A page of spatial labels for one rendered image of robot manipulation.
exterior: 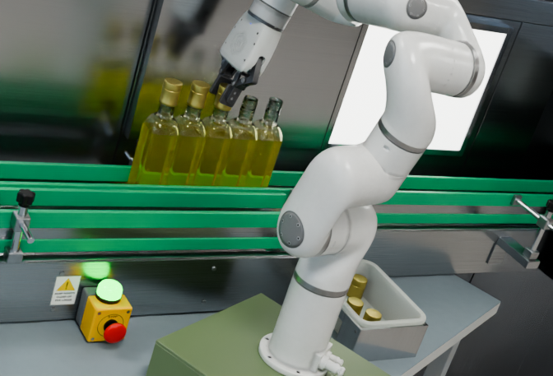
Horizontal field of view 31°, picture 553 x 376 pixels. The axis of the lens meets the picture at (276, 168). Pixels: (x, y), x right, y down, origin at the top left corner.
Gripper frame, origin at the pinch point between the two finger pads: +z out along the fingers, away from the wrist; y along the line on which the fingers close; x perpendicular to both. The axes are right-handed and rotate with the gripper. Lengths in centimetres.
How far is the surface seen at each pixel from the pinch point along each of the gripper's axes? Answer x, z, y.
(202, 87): -5.9, 0.7, 1.6
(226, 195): 8.0, 17.6, 6.3
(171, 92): -11.3, 3.8, 1.6
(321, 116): 34.1, 0.0, -12.3
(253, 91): 14.7, 0.7, -12.1
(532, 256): 88, 5, 15
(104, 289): -15.5, 35.7, 20.4
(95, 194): -18.0, 25.1, 6.6
